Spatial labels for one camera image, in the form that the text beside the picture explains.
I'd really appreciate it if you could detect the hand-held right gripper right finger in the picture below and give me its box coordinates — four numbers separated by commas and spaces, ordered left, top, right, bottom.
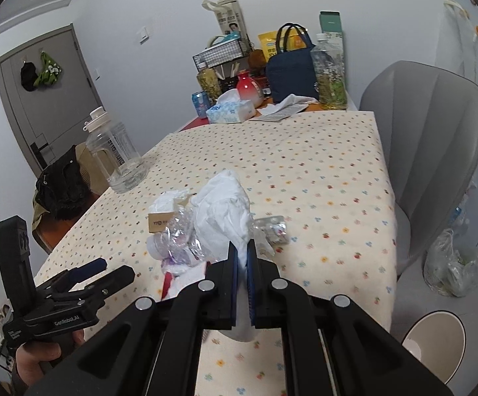
246, 239, 454, 396

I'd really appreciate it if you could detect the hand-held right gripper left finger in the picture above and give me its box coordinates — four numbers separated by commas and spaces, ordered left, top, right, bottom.
26, 241, 239, 396

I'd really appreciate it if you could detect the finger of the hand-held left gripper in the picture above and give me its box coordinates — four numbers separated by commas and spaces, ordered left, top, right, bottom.
36, 258, 108, 293
53, 266, 136, 304

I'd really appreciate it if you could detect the red and white wrapper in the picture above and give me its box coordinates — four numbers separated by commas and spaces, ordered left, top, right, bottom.
160, 264, 208, 302

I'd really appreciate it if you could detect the silver foil blister pack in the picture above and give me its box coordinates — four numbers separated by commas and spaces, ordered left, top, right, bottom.
255, 214, 289, 245

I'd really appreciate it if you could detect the small cardboard box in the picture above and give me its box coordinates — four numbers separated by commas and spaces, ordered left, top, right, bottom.
148, 210, 177, 234

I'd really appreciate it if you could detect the purple printed plastic wrapper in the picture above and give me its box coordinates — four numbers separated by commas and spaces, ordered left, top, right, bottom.
146, 210, 212, 275

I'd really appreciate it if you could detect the large white paper towel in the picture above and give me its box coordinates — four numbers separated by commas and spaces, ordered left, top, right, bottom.
191, 169, 276, 341

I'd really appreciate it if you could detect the white waste bin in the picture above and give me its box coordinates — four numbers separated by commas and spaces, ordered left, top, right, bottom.
402, 313, 467, 380

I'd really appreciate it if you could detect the person's left hand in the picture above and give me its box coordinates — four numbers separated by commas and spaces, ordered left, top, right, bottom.
15, 328, 86, 394

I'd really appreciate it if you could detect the wooden chair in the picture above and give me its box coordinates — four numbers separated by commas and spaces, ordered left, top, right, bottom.
32, 142, 107, 254

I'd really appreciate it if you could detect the clear plastic water jug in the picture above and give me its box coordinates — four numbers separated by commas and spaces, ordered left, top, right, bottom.
84, 106, 149, 194

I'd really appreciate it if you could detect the dotted cream tablecloth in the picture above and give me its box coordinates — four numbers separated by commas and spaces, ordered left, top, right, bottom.
34, 111, 398, 396

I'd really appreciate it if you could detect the grey door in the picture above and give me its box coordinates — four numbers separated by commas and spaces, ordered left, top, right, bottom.
0, 24, 105, 174

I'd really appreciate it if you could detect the blue white tissue pack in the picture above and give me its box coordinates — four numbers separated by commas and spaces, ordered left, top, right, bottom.
206, 90, 258, 124

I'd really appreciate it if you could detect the black hat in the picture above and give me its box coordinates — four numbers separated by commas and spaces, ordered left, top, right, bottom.
20, 61, 38, 91

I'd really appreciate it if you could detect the blue drink can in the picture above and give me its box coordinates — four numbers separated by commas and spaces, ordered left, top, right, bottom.
191, 90, 210, 118

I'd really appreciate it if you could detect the white cloth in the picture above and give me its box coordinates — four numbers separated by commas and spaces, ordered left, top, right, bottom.
259, 94, 320, 117

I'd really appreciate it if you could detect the green patterned cloth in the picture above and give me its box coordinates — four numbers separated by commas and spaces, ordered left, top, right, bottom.
34, 50, 64, 90

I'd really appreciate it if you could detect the red and white vase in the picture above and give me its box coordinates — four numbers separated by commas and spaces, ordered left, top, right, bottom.
236, 70, 265, 107

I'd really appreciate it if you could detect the clear plastic bag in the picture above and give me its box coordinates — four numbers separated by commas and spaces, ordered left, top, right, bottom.
424, 229, 478, 298

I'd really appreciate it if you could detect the navy lunch bag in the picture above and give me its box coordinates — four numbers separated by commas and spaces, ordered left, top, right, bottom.
266, 24, 320, 103

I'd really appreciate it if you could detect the blue label plastic bottle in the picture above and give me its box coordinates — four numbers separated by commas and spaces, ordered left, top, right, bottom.
449, 206, 471, 228

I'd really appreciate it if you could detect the large clear plastic bottle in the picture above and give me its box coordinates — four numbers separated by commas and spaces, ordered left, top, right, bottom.
310, 33, 349, 111

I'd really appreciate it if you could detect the grey chair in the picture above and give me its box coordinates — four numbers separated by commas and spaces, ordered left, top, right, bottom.
358, 61, 478, 277

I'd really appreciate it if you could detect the yellow snack packet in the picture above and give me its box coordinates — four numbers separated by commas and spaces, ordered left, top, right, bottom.
257, 29, 312, 60

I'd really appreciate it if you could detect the white printed tote bag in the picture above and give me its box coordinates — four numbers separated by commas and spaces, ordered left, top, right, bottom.
202, 0, 248, 42

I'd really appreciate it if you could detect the green box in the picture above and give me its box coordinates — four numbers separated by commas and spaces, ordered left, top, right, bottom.
318, 10, 345, 56

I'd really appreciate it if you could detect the white refrigerator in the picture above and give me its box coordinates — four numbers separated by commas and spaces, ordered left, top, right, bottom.
437, 0, 478, 256

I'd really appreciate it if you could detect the black door handle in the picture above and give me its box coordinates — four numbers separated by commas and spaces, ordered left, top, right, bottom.
29, 142, 52, 170

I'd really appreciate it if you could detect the black wire basket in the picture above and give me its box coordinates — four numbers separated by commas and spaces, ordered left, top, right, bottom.
193, 38, 253, 71

